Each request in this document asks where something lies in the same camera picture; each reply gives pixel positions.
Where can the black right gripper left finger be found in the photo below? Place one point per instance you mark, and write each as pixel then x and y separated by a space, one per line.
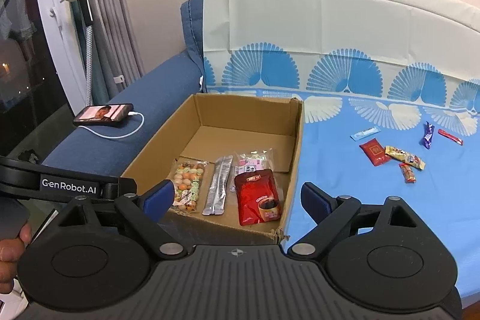
pixel 139 220

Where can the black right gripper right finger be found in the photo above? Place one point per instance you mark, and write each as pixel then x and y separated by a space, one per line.
pixel 332 217

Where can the silver printed snack pouch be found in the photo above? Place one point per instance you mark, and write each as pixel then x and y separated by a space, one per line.
pixel 218 186

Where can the red coffee snack pouch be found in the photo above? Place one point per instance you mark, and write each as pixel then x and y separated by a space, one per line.
pixel 258 198

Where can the red square snack packet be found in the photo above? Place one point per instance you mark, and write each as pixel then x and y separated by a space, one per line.
pixel 375 152

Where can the light blue snack bar wrapper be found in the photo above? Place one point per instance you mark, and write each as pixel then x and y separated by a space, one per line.
pixel 365 133

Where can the small red orange snack stick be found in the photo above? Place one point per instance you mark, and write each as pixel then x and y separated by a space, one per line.
pixel 408 174

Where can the yellow snack bar wrapper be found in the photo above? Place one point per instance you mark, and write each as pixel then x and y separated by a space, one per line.
pixel 405 157

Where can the purple candy bar wrapper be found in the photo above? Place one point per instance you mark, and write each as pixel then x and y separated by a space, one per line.
pixel 428 136

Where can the person's left hand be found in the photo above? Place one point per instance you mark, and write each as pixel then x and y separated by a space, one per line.
pixel 10 254

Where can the clear bag of colourful nuts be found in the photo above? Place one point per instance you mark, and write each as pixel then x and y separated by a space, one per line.
pixel 187 176

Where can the clear pink label candy bag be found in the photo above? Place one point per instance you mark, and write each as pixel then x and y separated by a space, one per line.
pixel 255 160

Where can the black smartphone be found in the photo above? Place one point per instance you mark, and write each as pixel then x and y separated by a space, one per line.
pixel 107 115

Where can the blue fabric sofa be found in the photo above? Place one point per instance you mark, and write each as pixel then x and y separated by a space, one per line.
pixel 155 97

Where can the thin red snack stick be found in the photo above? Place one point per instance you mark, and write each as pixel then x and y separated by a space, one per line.
pixel 456 139

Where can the blue white patterned sofa cover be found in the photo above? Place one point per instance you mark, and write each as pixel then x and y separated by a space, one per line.
pixel 357 64

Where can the white window frame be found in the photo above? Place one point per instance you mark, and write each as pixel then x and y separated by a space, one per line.
pixel 60 32

